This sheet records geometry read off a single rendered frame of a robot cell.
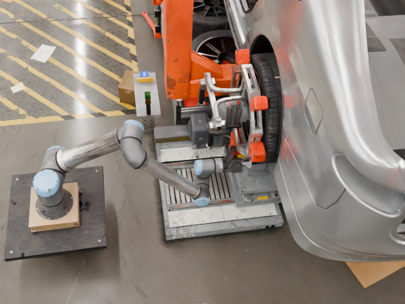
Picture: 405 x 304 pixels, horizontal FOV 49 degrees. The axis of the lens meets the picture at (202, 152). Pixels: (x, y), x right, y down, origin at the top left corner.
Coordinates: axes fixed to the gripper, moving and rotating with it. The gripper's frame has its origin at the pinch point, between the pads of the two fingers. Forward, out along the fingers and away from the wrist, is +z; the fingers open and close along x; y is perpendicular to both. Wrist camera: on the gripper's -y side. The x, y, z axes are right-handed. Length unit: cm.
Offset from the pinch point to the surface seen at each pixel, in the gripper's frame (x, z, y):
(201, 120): -54, -23, -21
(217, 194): -48, -16, 33
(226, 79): -43, -5, -49
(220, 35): -104, 5, -84
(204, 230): -27, -30, 52
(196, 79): -44, -26, -50
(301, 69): 73, 5, -52
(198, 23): -117, -11, -96
